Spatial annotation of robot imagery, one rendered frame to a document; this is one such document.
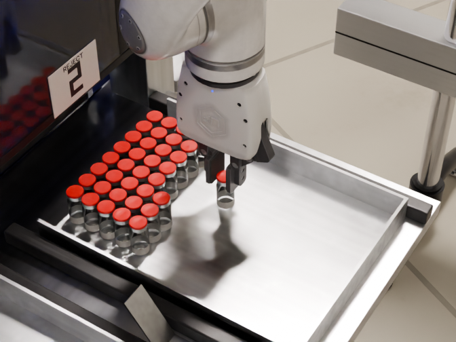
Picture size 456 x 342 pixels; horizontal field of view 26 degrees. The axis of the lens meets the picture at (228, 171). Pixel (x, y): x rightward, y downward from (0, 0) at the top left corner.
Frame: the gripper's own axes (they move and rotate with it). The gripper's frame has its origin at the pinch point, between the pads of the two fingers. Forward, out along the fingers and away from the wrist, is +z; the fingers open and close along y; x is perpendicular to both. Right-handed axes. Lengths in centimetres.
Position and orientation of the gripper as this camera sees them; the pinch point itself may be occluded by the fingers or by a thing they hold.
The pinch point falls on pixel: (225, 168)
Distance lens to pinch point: 114.8
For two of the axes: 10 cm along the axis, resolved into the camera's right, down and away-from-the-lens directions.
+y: 8.4, 3.7, -3.9
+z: 0.0, 7.2, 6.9
